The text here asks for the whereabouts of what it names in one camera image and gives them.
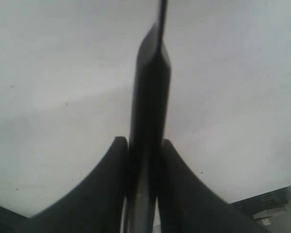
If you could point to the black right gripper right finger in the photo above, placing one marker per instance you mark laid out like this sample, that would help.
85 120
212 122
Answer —
186 205

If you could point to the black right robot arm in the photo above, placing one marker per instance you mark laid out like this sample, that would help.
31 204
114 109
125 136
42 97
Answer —
256 208

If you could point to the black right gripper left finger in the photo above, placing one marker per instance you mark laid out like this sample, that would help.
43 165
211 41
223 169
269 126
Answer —
93 206

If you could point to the black kitchen knife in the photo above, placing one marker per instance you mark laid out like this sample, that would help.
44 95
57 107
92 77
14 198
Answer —
148 116

